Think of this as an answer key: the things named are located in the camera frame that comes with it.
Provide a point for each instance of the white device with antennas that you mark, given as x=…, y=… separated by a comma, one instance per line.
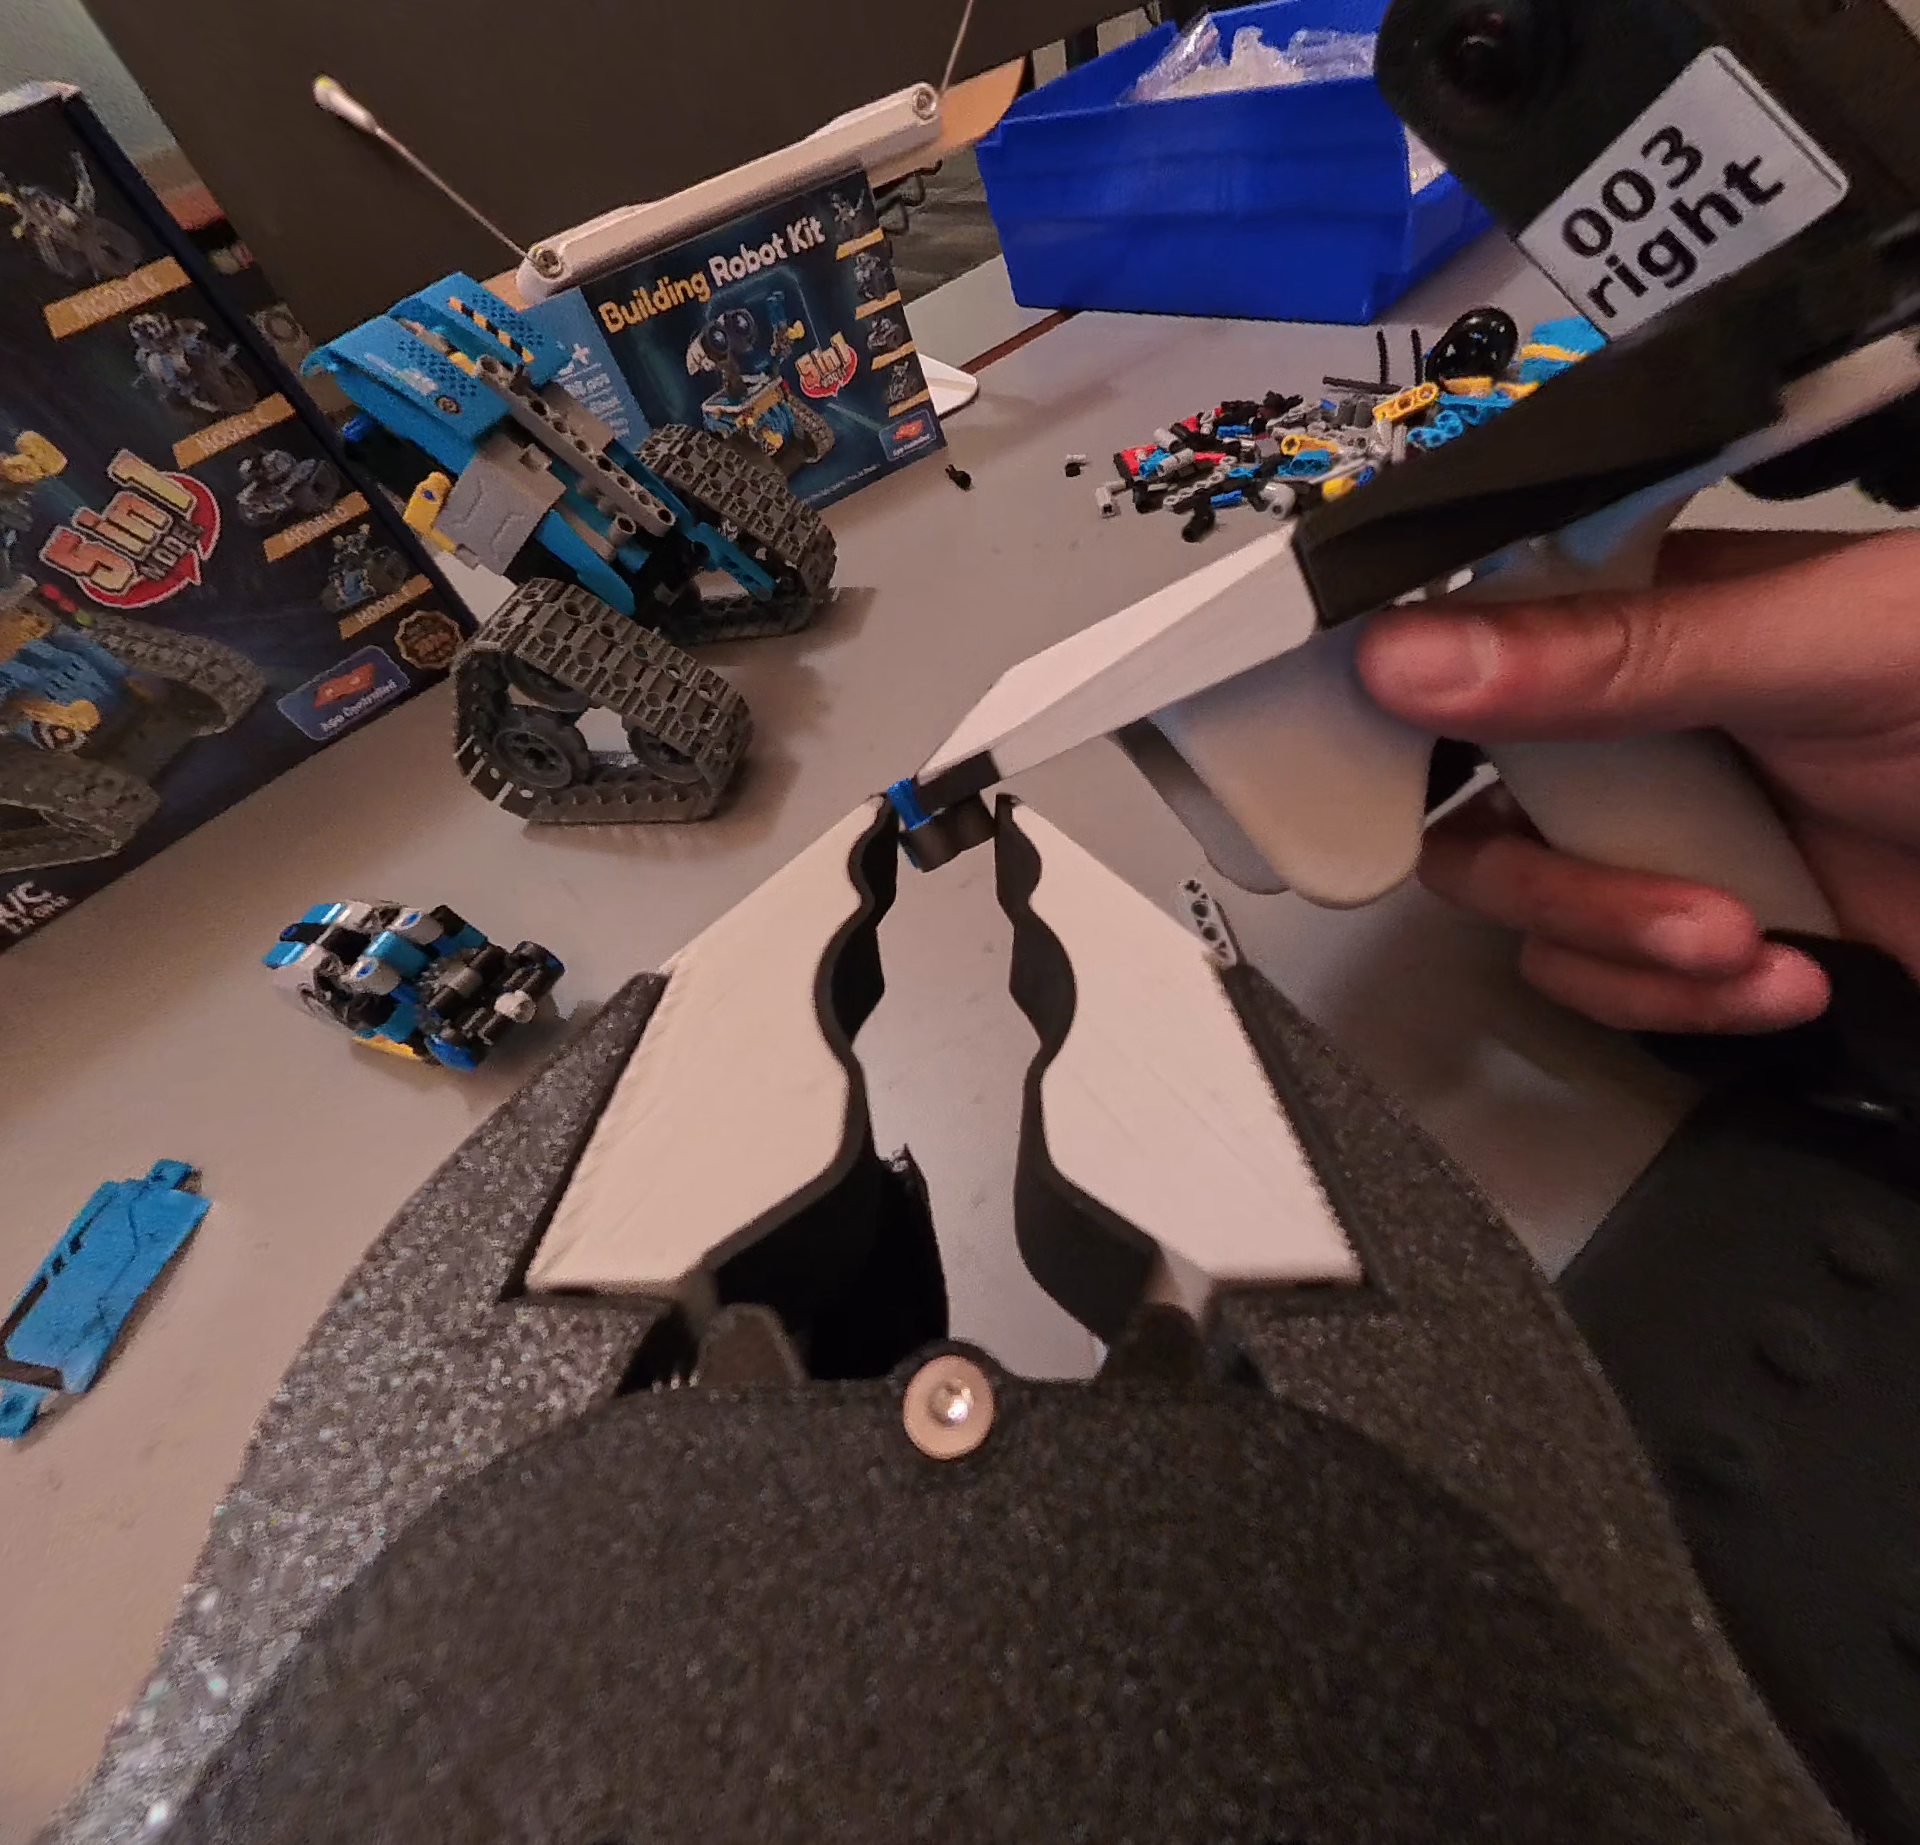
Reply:
x=721, y=195

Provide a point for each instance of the pile of small building pieces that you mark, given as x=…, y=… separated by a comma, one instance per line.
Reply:
x=1291, y=441

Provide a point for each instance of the tracked toy robot model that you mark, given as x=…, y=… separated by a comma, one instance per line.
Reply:
x=600, y=495

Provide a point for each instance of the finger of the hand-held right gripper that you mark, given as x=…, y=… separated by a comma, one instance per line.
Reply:
x=1141, y=660

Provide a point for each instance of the person's right hand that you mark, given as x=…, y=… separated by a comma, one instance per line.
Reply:
x=1801, y=646

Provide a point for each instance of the robot kit box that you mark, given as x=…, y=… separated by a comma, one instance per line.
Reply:
x=181, y=526
x=750, y=360

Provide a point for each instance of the clear plastic bags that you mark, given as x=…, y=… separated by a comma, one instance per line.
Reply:
x=1246, y=60

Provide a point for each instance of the grey perforated beam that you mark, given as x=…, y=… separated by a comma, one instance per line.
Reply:
x=1208, y=916

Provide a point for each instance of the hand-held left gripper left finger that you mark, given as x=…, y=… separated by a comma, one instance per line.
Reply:
x=706, y=1110

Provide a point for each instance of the dark desk divider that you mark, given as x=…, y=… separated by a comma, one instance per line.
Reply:
x=450, y=46

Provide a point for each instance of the small blue toy car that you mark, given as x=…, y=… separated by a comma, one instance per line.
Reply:
x=406, y=976

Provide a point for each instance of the blue perforated plate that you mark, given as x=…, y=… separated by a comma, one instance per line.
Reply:
x=106, y=1275
x=23, y=1413

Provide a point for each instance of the grey desk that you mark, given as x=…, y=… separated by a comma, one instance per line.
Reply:
x=900, y=600

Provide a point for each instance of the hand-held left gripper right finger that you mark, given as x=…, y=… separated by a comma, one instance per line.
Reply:
x=1185, y=1110

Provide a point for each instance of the blue plastic bin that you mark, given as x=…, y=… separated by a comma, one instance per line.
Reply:
x=1201, y=210

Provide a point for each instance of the blue pin connector piece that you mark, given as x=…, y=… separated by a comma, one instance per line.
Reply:
x=945, y=831

